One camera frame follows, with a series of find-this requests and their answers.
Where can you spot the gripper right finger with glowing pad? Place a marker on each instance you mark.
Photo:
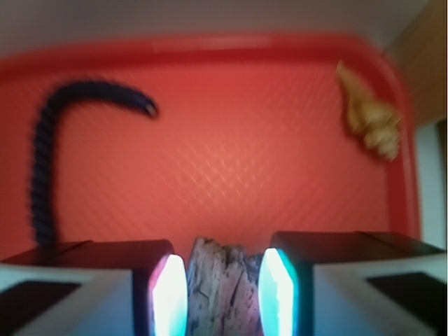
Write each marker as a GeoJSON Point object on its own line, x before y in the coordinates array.
{"type": "Point", "coordinates": [352, 283]}

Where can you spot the brown wood chip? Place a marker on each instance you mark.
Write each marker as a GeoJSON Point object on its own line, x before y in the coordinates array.
{"type": "Point", "coordinates": [222, 290]}

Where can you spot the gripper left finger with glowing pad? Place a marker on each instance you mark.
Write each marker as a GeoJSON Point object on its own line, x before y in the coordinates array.
{"type": "Point", "coordinates": [95, 288]}

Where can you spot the tan spiral seashell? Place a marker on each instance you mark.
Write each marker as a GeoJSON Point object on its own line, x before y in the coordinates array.
{"type": "Point", "coordinates": [374, 121]}

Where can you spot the red plastic tray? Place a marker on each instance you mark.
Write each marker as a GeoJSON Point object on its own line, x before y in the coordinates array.
{"type": "Point", "coordinates": [250, 139]}

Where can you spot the brown cardboard panel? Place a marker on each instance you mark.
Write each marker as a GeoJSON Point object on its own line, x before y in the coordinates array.
{"type": "Point", "coordinates": [420, 54]}

